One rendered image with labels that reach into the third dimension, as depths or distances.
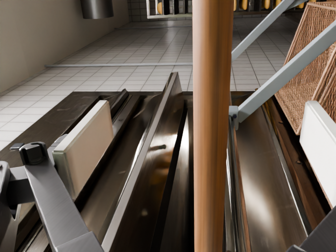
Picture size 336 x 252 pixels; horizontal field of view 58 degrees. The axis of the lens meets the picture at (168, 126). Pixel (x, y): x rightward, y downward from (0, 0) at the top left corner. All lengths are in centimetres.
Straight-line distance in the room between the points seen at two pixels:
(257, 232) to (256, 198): 14
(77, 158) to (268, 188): 93
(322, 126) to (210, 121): 10
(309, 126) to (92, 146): 13
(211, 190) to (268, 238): 64
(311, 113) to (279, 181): 89
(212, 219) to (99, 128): 16
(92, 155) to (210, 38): 12
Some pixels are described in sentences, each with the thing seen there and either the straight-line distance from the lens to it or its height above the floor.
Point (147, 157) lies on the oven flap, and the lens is 96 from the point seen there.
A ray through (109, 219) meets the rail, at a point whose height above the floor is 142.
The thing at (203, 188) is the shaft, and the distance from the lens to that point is 29.
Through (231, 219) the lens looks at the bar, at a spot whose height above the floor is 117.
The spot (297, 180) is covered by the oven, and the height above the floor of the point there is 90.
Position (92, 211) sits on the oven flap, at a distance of 102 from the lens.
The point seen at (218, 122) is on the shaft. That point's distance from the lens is 25.
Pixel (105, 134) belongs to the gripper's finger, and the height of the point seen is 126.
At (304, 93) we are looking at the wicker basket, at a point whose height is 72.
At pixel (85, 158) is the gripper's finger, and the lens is 18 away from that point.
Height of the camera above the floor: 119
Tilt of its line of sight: 8 degrees up
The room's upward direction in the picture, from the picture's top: 89 degrees counter-clockwise
